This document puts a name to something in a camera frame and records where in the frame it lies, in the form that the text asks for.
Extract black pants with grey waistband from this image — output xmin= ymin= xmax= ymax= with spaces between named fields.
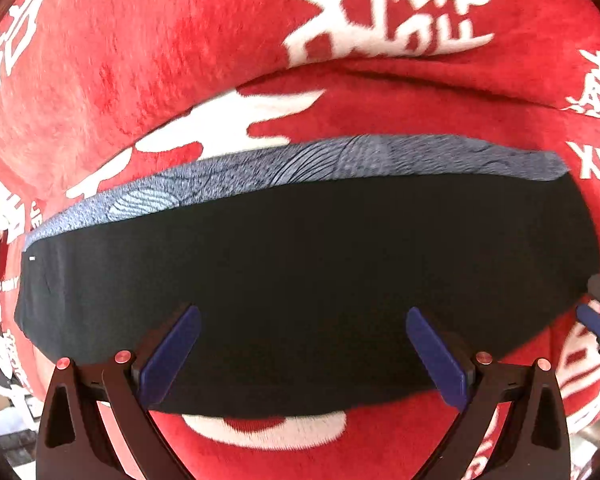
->
xmin=15 ymin=134 xmax=600 ymax=419

